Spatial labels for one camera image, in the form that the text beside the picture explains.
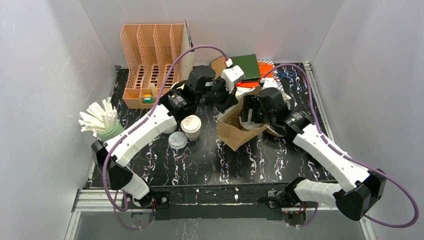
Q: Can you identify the stack of paper cups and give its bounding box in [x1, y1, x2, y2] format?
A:
[169, 80, 186, 94]

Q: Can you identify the tan paper bag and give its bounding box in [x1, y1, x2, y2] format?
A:
[217, 86, 267, 152]

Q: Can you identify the single paper cup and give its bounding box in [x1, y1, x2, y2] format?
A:
[180, 115, 202, 141]

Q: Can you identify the cardboard two-cup carrier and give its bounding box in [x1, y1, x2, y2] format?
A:
[265, 124, 287, 137]

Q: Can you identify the green yellow small item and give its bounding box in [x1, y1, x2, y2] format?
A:
[142, 94, 154, 104]

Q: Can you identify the white folder in organizer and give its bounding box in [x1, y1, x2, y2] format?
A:
[178, 20, 195, 81]

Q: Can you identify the stack of white lids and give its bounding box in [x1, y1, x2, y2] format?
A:
[163, 125, 177, 134]

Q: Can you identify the orange paper bag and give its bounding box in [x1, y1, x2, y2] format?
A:
[236, 61, 274, 89]

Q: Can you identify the single white lid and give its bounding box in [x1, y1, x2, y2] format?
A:
[180, 115, 202, 133]

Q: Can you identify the pink desk file organizer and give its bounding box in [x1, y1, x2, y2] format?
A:
[120, 23, 184, 109]

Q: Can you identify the loose white lid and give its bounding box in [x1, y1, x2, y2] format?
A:
[168, 131, 188, 150]

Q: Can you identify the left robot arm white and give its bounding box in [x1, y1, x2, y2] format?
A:
[91, 65, 245, 201]

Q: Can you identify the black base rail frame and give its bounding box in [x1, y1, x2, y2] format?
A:
[71, 180, 375, 240]

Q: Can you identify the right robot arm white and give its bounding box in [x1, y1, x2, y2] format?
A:
[241, 87, 386, 221]

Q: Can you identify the green cup holder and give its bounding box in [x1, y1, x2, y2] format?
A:
[97, 120, 125, 142]

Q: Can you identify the white wrapped straws bundle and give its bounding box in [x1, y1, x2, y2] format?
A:
[78, 97, 119, 137]

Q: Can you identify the dark green paper bag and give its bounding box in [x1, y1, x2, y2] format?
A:
[209, 54, 261, 82]

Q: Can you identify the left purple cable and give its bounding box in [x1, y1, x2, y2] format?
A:
[101, 44, 233, 231]

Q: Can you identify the green paper cup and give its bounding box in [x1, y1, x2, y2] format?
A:
[240, 121, 262, 131]

